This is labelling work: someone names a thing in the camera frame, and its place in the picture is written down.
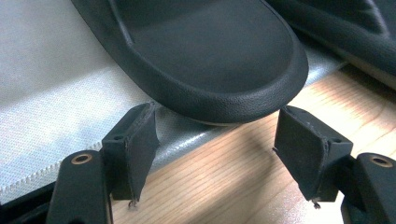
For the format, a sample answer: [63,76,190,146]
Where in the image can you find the black slipper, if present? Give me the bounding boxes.
[70,0,310,124]
[266,0,396,91]

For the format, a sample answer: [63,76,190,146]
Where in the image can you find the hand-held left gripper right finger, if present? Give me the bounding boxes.
[272,105,355,210]

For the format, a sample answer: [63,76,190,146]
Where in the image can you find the metal shoe rack grey shelves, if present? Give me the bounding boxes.
[0,0,347,205]

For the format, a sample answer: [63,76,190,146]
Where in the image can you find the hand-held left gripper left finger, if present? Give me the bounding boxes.
[101,101,161,209]

